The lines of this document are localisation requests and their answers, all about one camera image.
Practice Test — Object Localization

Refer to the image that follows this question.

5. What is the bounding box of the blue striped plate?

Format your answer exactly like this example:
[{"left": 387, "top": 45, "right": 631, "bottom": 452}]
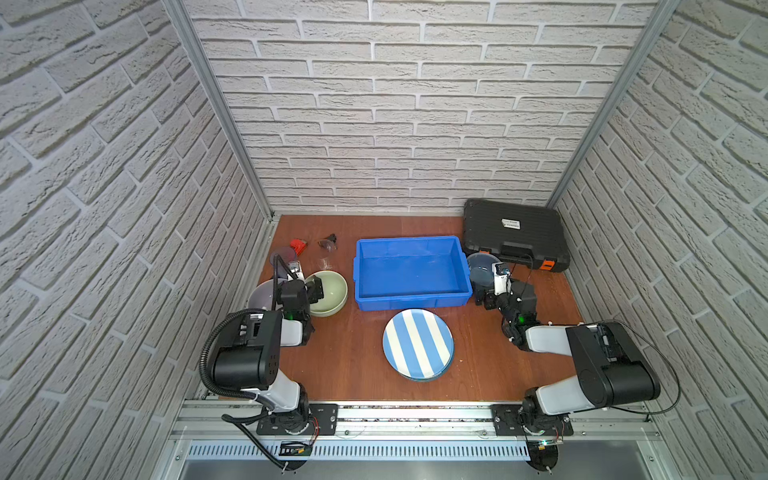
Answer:
[{"left": 382, "top": 309, "right": 455, "bottom": 382}]

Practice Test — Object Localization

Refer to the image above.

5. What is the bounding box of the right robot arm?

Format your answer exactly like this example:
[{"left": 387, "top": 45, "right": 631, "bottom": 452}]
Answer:
[{"left": 474, "top": 281, "right": 661, "bottom": 436}]

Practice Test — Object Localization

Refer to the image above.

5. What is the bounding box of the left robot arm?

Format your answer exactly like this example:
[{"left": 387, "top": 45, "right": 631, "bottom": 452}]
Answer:
[{"left": 198, "top": 278, "right": 324, "bottom": 435}]

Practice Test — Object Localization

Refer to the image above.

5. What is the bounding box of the blue plastic bin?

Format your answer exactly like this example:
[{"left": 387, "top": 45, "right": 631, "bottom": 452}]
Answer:
[{"left": 353, "top": 236, "right": 473, "bottom": 312}]

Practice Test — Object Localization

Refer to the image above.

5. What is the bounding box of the green bowl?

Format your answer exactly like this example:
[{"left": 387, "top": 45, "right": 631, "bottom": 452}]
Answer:
[{"left": 309, "top": 270, "right": 349, "bottom": 318}]

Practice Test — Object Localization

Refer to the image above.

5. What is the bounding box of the lilac bowl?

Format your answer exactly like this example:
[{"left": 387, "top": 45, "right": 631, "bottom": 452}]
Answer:
[{"left": 247, "top": 280, "right": 273, "bottom": 310}]

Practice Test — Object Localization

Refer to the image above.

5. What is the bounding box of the grey translucent cup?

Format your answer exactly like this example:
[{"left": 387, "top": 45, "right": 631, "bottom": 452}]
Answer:
[{"left": 270, "top": 247, "right": 304, "bottom": 280}]

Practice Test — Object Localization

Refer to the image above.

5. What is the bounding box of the red small object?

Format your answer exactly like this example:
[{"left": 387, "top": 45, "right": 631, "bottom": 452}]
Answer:
[{"left": 289, "top": 238, "right": 307, "bottom": 256}]

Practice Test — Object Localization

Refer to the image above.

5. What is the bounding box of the clear glass with dark base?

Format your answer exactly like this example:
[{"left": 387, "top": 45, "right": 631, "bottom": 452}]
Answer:
[{"left": 317, "top": 234, "right": 337, "bottom": 253}]

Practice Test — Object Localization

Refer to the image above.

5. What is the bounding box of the blue grey bowl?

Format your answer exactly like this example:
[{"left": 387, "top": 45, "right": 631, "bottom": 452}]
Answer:
[{"left": 467, "top": 252, "right": 500, "bottom": 290}]

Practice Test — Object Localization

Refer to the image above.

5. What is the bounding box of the black tool case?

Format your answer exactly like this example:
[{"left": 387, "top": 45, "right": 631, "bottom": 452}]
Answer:
[{"left": 462, "top": 198, "right": 571, "bottom": 273}]

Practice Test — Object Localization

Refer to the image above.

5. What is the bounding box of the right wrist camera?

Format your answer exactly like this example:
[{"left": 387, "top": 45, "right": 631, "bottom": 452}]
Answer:
[{"left": 492, "top": 262, "right": 512, "bottom": 296}]

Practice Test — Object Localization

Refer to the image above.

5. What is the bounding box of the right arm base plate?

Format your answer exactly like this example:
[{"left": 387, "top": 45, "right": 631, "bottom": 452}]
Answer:
[{"left": 490, "top": 403, "right": 574, "bottom": 437}]

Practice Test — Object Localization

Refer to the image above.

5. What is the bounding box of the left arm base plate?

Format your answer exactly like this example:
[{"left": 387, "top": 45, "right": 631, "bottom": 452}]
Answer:
[{"left": 256, "top": 403, "right": 339, "bottom": 436}]

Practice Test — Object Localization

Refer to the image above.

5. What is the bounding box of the aluminium front rail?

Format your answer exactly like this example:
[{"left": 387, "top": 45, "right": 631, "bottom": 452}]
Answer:
[{"left": 165, "top": 400, "right": 662, "bottom": 463}]

